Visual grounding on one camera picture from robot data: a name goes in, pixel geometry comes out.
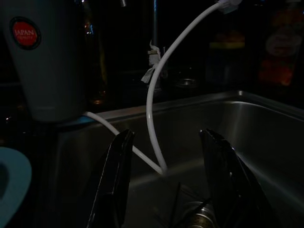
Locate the metal sink drain strainer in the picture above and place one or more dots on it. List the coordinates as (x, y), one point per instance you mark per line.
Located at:
(202, 216)

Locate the black sponge holder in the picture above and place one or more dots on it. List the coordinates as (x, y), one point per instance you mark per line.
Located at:
(225, 69)

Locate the teal plate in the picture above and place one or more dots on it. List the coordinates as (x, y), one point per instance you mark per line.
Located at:
(21, 175)

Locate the chrome gooseneck faucet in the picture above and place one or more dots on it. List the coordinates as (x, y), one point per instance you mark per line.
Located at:
(155, 23)

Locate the round metal countertop cap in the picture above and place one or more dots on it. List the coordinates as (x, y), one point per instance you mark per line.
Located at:
(187, 82)

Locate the grey water filter canister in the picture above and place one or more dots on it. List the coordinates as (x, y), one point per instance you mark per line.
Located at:
(52, 83)

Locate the yellow and red sponge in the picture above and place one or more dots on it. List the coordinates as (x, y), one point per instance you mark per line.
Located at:
(226, 44)

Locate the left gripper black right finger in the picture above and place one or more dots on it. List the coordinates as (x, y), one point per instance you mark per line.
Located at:
(225, 185)

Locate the stainless steel sink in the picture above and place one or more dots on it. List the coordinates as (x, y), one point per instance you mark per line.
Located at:
(249, 123)

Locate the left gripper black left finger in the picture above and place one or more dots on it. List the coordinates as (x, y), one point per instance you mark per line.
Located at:
(111, 185)

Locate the green capped oil bottle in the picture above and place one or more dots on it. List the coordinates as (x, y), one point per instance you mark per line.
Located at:
(98, 78)

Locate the orange pump soap bottle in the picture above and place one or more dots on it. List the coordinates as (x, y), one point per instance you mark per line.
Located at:
(278, 47)

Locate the white faucet diverter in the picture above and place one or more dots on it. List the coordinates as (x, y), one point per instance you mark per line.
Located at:
(228, 4)

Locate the black chopstick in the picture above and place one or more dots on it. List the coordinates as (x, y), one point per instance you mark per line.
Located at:
(197, 209)
(176, 204)

